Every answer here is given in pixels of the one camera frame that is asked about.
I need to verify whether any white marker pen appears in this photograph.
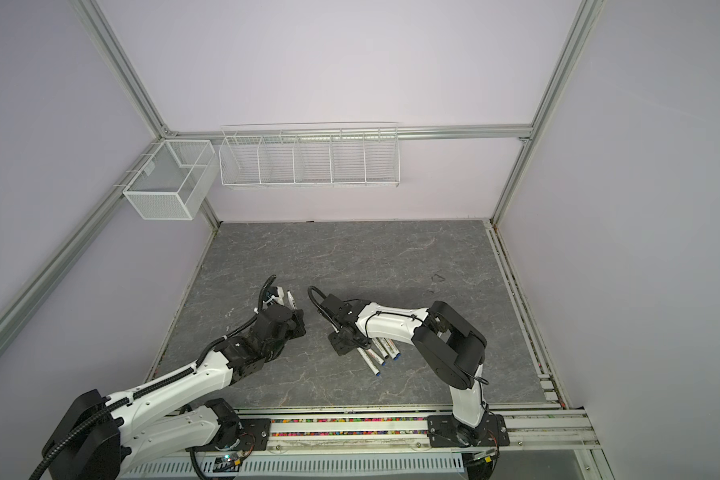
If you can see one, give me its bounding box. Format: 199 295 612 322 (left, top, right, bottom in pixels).
366 342 388 365
286 290 296 310
358 348 384 376
381 338 400 360

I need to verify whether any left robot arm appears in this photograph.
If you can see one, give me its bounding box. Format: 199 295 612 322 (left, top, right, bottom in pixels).
31 304 306 479

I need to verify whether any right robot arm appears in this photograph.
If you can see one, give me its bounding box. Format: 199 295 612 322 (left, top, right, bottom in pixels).
314 295 487 429

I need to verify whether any white mesh box basket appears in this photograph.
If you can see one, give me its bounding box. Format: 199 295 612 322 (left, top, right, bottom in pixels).
124 139 219 221

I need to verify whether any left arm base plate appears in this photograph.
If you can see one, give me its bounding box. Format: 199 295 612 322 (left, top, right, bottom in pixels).
196 417 272 452

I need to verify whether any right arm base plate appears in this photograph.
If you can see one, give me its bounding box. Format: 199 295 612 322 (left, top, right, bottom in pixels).
426 412 511 448

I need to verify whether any white wire wall basket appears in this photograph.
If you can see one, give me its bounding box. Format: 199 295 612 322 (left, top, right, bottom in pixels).
219 122 401 188

